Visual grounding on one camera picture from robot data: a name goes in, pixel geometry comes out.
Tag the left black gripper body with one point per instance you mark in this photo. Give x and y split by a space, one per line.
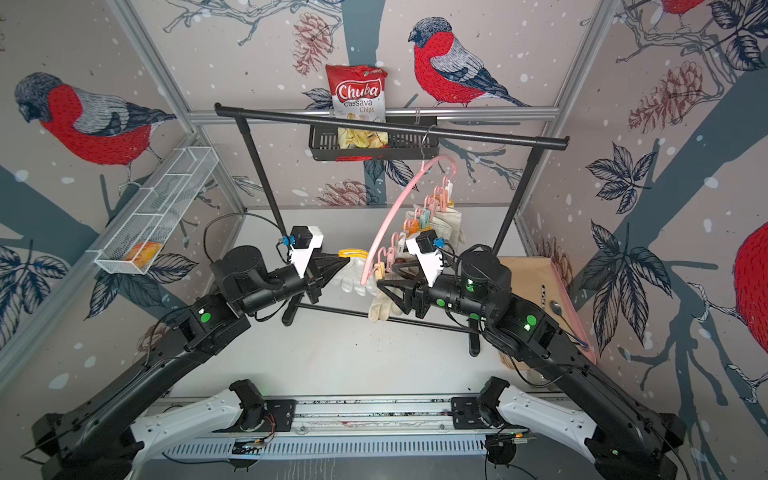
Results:
310 280

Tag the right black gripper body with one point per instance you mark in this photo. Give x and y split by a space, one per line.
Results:
423 299

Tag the green-striped leather glove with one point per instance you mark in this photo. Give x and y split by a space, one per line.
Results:
447 225

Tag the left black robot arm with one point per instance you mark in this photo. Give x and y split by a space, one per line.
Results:
110 435

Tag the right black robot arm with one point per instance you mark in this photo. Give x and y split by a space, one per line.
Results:
621 437

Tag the yellow clothespin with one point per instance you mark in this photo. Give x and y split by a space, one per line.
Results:
379 271

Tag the tan pink-edged placemat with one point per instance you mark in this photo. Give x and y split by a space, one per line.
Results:
527 276

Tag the silver spoon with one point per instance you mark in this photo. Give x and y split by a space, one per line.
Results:
557 309

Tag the red cassava chips bag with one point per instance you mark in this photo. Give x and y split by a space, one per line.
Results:
358 93

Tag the orange snack packet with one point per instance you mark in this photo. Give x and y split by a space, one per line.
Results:
141 254

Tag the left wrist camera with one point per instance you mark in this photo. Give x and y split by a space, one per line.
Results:
302 242

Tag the dark wall basket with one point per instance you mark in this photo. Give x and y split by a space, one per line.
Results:
323 142

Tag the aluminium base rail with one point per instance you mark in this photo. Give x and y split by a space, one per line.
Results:
325 427

